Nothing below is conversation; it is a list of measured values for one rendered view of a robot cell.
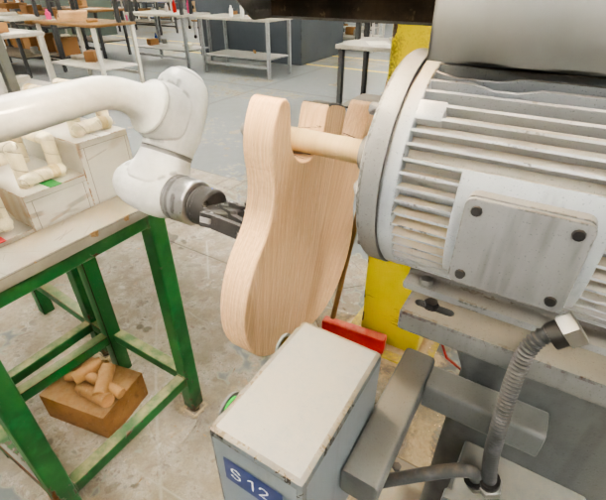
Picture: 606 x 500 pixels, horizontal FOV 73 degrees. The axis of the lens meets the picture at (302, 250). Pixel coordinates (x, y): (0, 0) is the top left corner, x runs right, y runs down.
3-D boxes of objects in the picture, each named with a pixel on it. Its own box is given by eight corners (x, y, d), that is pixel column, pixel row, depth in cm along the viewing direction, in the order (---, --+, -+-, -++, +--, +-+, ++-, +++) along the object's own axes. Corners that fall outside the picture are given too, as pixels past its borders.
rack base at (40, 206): (96, 205, 111) (86, 174, 106) (36, 232, 99) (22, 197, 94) (38, 184, 123) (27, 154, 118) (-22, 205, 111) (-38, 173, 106)
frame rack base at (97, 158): (141, 186, 121) (127, 127, 112) (95, 206, 110) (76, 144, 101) (83, 168, 133) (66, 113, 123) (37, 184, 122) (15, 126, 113)
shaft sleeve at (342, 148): (364, 136, 52) (356, 161, 53) (371, 145, 55) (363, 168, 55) (251, 116, 60) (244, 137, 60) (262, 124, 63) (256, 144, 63)
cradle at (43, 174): (70, 174, 105) (66, 162, 103) (26, 189, 96) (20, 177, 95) (62, 171, 106) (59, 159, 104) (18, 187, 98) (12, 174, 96)
